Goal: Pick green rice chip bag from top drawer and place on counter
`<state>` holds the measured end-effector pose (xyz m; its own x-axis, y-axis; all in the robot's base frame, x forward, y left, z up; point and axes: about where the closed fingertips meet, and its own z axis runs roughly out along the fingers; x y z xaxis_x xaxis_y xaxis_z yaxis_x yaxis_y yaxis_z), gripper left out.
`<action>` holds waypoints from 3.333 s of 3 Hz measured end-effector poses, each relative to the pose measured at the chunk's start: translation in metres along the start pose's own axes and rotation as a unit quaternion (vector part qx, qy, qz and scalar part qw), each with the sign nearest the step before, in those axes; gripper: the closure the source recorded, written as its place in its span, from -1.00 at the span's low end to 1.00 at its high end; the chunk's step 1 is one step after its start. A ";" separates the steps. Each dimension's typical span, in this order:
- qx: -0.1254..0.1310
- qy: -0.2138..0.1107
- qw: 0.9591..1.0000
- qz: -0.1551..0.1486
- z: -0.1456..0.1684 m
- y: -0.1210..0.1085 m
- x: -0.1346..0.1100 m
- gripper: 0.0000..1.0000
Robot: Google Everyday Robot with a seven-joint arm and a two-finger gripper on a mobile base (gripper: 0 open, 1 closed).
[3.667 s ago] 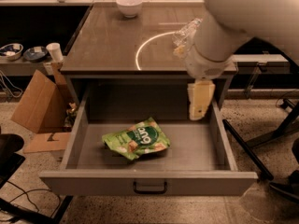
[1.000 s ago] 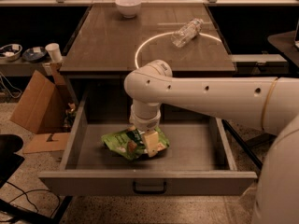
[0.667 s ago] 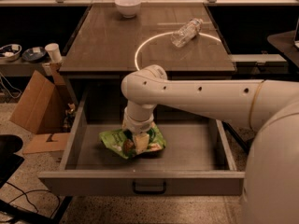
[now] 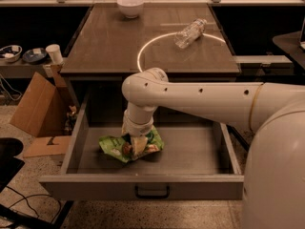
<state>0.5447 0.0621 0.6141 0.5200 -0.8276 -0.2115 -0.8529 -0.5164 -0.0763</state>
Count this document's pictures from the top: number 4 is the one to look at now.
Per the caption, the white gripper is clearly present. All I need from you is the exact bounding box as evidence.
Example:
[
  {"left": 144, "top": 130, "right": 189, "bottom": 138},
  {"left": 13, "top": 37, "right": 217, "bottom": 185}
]
[{"left": 122, "top": 111, "right": 153, "bottom": 156}]

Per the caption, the green rice chip bag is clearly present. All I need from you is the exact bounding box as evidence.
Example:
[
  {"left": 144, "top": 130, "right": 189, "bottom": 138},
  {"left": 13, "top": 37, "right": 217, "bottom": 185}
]
[{"left": 99, "top": 126, "right": 164, "bottom": 163}]

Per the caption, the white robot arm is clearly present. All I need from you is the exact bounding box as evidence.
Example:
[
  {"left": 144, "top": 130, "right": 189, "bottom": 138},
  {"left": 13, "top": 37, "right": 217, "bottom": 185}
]
[{"left": 122, "top": 68, "right": 305, "bottom": 229}]

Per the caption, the grey open top drawer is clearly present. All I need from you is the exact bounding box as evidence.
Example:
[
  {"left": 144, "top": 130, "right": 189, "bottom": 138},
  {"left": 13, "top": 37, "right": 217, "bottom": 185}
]
[{"left": 40, "top": 90, "right": 243, "bottom": 200}]

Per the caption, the grey cabinet with counter top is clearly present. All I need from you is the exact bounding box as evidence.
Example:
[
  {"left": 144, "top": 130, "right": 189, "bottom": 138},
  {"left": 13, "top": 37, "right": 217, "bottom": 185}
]
[{"left": 61, "top": 3, "right": 240, "bottom": 105}]

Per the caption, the brown cardboard box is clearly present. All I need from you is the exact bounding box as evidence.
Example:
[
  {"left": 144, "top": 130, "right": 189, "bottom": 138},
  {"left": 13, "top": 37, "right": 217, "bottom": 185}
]
[{"left": 10, "top": 65, "right": 77, "bottom": 157}]

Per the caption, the black chair at left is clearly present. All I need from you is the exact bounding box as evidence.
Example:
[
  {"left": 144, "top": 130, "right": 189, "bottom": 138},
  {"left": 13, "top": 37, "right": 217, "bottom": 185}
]
[{"left": 0, "top": 137, "right": 25, "bottom": 192}]

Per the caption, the white paper cup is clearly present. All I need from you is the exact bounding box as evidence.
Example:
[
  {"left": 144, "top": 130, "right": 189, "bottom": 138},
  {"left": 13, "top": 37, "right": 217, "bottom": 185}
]
[{"left": 46, "top": 44, "right": 64, "bottom": 65}]

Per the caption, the clear plastic water bottle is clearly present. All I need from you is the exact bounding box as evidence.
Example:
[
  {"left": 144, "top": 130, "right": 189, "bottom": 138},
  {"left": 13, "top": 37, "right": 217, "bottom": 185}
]
[{"left": 174, "top": 18, "right": 207, "bottom": 49}]

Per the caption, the blue bowl on shelf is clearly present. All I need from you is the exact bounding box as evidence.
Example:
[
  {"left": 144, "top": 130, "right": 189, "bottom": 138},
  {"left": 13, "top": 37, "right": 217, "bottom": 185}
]
[{"left": 22, "top": 48, "right": 48, "bottom": 64}]

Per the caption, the low grey side shelf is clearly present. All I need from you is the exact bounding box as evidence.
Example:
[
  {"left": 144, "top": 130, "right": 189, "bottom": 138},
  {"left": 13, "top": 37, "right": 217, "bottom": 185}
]
[{"left": 0, "top": 59, "right": 53, "bottom": 79}]

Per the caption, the white patterned bowl on shelf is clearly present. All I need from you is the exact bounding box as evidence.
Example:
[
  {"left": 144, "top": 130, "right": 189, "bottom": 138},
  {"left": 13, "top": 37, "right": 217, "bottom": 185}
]
[{"left": 0, "top": 45, "right": 22, "bottom": 63}]

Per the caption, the black drawer handle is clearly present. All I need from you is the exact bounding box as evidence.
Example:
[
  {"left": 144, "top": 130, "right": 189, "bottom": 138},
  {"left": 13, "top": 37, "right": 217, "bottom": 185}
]
[{"left": 134, "top": 186, "right": 171, "bottom": 199}]

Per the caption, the black floor cable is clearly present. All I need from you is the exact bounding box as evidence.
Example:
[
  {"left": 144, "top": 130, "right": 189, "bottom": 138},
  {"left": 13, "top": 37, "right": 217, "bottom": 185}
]
[{"left": 5, "top": 184, "right": 63, "bottom": 224}]

